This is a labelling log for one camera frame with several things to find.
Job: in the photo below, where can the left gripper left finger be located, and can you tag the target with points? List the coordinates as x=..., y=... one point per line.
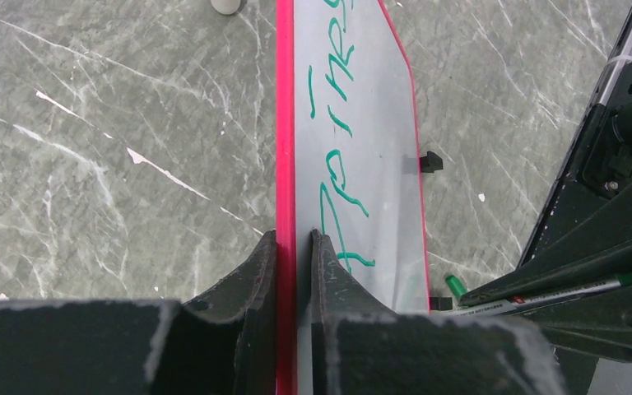
x=222, y=341

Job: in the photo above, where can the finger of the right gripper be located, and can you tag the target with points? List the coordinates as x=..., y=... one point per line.
x=599, y=246
x=599, y=325

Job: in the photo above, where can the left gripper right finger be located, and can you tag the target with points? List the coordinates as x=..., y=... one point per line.
x=360, y=346

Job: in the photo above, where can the white green marker pen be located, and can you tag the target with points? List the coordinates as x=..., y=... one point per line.
x=518, y=304

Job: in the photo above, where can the green marker cap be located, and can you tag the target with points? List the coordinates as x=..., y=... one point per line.
x=456, y=286

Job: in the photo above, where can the pink framed whiteboard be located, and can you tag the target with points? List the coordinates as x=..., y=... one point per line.
x=347, y=164

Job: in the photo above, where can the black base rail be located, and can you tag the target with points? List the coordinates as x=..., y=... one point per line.
x=568, y=204

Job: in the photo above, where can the white PVC pipe frame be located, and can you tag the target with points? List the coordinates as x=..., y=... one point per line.
x=226, y=7

